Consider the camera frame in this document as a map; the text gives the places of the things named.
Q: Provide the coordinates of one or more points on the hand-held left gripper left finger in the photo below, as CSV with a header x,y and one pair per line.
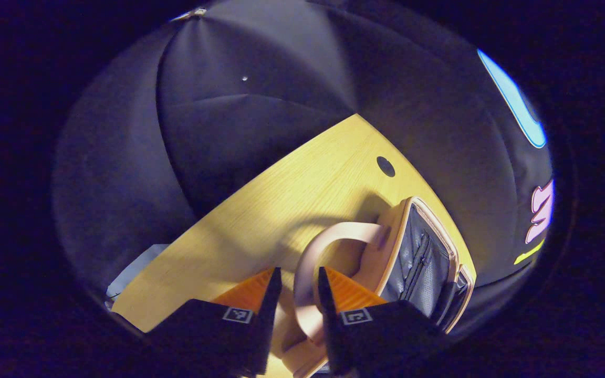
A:
x,y
266,325

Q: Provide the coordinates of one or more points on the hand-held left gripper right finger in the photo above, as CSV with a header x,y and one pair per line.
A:
x,y
331,331

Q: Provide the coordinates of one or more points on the pink suitcase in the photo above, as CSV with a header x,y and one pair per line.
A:
x,y
423,257

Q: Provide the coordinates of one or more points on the black table grommet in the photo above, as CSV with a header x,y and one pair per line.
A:
x,y
385,166

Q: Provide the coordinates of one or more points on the black backdrop cloth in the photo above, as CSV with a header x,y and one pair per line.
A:
x,y
260,63

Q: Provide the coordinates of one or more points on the white cloth clip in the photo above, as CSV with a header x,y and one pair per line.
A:
x,y
189,13

